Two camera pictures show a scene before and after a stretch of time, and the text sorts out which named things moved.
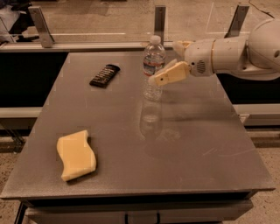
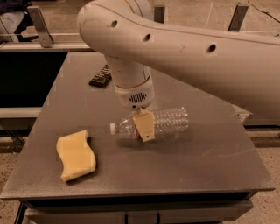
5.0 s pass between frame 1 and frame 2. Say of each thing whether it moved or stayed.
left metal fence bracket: stayed
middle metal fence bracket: stayed
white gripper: moved
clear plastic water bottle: moved
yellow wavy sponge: stayed
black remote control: stayed
